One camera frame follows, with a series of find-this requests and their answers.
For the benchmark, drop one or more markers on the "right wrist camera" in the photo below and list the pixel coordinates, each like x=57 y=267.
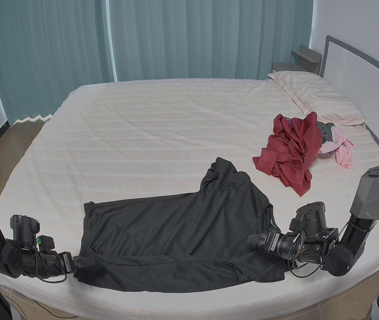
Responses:
x=296 y=225

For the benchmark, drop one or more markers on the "blue-green curtain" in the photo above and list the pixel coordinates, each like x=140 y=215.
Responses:
x=49 y=45
x=209 y=28

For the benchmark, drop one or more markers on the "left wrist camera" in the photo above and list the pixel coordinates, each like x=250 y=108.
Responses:
x=47 y=243

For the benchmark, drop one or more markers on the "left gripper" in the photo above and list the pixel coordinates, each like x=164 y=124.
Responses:
x=56 y=262

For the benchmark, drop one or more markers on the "bed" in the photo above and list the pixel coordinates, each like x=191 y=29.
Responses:
x=159 y=122

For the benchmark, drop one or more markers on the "black T-shirt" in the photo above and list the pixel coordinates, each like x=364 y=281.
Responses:
x=176 y=232

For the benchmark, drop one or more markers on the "pink garment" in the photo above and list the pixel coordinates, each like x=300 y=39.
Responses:
x=342 y=152

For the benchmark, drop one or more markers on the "purple garment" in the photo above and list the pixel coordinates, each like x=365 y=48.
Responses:
x=289 y=121

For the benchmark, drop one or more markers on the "dark red garment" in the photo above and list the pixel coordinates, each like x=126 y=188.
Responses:
x=289 y=152

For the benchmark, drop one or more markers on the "cream pillow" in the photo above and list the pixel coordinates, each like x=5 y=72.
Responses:
x=316 y=92

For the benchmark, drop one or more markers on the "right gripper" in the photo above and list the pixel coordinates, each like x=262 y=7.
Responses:
x=284 y=243

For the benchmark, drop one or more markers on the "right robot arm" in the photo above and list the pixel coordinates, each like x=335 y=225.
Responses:
x=352 y=242

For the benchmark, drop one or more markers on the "grey garment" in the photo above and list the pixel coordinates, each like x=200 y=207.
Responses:
x=326 y=131

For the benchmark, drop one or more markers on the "grey bedside table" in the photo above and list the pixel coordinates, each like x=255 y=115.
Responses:
x=309 y=55

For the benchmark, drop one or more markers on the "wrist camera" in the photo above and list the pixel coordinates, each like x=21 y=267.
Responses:
x=296 y=225
x=47 y=243

